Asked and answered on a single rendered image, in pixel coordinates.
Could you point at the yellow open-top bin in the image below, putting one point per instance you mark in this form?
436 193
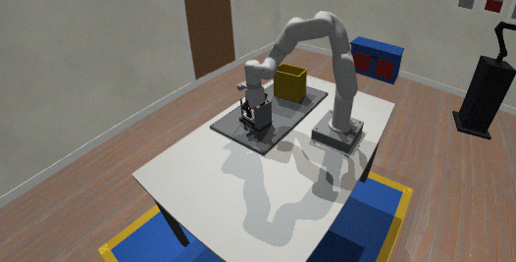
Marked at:
290 82

